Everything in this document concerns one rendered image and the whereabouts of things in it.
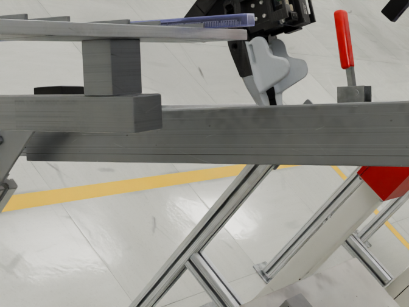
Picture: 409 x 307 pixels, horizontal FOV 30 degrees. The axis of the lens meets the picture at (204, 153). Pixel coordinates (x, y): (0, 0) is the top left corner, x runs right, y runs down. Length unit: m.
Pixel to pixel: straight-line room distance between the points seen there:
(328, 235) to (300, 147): 1.18
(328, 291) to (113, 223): 0.99
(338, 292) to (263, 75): 0.61
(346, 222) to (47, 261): 0.75
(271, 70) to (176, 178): 1.74
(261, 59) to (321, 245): 1.12
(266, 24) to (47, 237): 1.27
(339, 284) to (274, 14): 0.68
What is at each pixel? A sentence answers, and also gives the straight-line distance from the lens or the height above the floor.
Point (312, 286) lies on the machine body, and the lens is 1.36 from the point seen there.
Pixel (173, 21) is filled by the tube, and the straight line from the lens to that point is 0.73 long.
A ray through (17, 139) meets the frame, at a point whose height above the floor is 0.72.
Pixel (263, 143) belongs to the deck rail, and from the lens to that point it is 0.80.
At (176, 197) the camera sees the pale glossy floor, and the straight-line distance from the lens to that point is 2.52.
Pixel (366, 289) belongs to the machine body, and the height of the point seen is 0.62.
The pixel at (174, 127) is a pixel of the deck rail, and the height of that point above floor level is 0.88.
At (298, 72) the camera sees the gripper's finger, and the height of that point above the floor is 0.99.
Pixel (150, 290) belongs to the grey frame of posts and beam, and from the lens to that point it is 1.85.
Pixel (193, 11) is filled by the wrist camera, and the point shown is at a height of 0.97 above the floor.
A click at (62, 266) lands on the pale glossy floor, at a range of 2.00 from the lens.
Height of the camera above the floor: 1.26
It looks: 26 degrees down
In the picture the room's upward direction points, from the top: 38 degrees clockwise
